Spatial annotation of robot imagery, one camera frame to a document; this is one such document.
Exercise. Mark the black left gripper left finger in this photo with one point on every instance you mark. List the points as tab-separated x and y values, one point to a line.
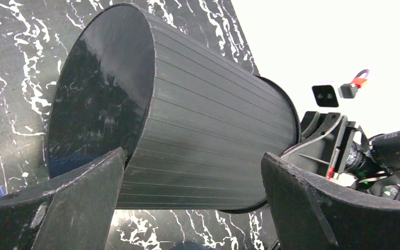
71	211

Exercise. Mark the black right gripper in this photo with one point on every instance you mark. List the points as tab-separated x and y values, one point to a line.
326	139

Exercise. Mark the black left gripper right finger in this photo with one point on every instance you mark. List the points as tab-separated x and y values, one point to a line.
310	212

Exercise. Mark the black ribbed plastic bucket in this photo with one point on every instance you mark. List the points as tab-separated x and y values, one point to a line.
193	125

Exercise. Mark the dark navy plastic bucket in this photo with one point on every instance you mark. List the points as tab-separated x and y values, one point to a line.
191	246

